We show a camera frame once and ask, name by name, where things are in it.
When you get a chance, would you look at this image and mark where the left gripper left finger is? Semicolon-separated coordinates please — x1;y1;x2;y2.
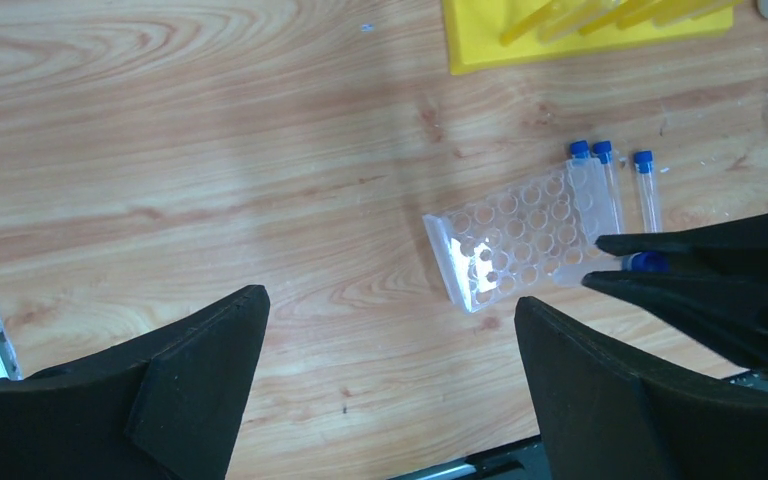
0;285;270;479

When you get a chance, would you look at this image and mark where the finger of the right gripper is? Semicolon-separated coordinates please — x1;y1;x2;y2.
582;271;768;371
596;213;768;279

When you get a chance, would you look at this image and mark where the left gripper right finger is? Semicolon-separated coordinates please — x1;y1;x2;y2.
514;297;768;479

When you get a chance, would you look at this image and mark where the blue capped tube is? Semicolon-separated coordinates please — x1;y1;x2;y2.
552;252;669;287
592;140;625;234
633;150;663;233
569;140;591;159

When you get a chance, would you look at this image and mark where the clear plastic tube rack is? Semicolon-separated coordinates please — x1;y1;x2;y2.
423;158;618;313

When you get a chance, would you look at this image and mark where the yellow test tube rack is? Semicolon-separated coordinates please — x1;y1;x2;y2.
442;0;739;75

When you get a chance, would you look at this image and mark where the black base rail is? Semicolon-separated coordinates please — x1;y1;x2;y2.
396;435;552;480

